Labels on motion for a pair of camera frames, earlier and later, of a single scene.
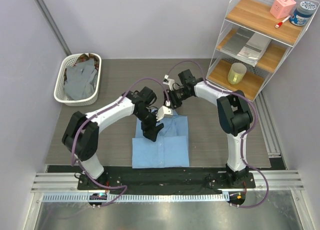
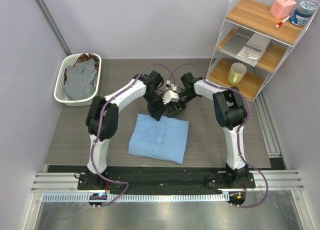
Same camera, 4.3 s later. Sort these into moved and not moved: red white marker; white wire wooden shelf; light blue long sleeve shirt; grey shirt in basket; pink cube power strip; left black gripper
Moved: light blue long sleeve shirt; left black gripper
Not moved: grey shirt in basket; white wire wooden shelf; red white marker; pink cube power strip
